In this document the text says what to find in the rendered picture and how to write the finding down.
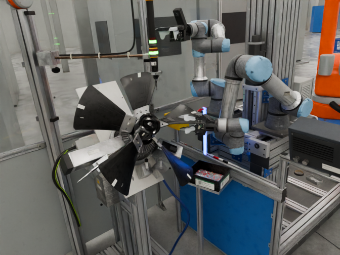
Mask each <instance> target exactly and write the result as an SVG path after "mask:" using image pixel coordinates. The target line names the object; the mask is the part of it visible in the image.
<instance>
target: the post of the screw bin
mask: <svg viewBox="0 0 340 255"><path fill-rule="evenodd" d="M196 208H197V239H198V255H204V243H203V197H202V189H200V188H197V187H196Z"/></svg>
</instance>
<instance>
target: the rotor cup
mask: <svg viewBox="0 0 340 255"><path fill-rule="evenodd" d="M137 121H138V122H137ZM137 121H136V122H137V123H136V122H135V125H134V127H133V130H132V132H131V133H129V137H130V139H131V140H133V138H134V136H135V135H136V133H137V132H138V134H139V136H140V138H141V140H142V146H146V145H148V144H150V143H151V142H152V141H153V140H152V138H153V137H154V136H155V135H156V134H157V133H158V132H159V130H160V121H159V119H158V118H157V117H156V116H155V115H153V114H151V113H145V114H143V115H141V116H140V118H139V119H138V120H137ZM148 122H151V123H152V125H151V126H149V125H148ZM143 133H145V134H144V135H143V136H142V134H143Z"/></svg>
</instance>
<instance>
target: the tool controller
mask: <svg viewBox="0 0 340 255"><path fill-rule="evenodd" d="M288 136H289V155H290V160H292V161H294V162H297V163H300V164H303V165H306V166H308V167H311V168H314V169H317V170H319V171H322V172H325V173H328V174H331V175H333V176H336V177H339V178H340V125H339V124H334V123H329V122H325V121H320V120H316V119H312V118H307V117H303V116H300V117H299V118H298V119H297V120H296V121H295V122H294V123H293V124H292V125H291V126H290V127H289V128H288Z"/></svg>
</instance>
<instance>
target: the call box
mask: <svg viewBox="0 0 340 255"><path fill-rule="evenodd" d="M168 126H169V127H171V128H174V129H176V130H180V128H182V127H187V126H189V124H170V125H168Z"/></svg>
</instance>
